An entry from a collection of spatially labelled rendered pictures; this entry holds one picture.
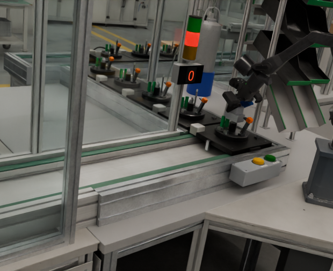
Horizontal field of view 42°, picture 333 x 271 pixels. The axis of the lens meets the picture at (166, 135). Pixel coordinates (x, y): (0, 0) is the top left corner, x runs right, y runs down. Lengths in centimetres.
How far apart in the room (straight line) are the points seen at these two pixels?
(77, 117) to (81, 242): 36
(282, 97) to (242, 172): 58
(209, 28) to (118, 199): 156
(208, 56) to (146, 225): 154
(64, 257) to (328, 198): 94
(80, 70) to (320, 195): 100
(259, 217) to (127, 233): 45
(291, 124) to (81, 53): 119
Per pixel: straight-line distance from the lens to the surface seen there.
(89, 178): 139
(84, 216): 123
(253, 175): 155
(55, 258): 116
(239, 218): 143
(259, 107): 192
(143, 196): 131
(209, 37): 261
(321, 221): 156
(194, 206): 143
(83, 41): 98
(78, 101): 101
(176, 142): 170
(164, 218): 134
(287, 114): 196
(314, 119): 210
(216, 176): 151
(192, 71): 164
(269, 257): 285
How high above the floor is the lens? 156
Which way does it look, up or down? 21 degrees down
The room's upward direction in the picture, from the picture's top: 9 degrees clockwise
